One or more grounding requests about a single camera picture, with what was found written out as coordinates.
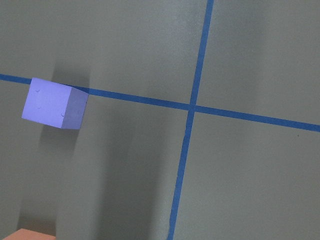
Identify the purple foam block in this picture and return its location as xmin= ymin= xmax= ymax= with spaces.
xmin=21 ymin=77 xmax=89 ymax=130

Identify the orange foam block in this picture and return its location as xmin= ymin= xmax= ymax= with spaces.
xmin=3 ymin=228 xmax=56 ymax=240

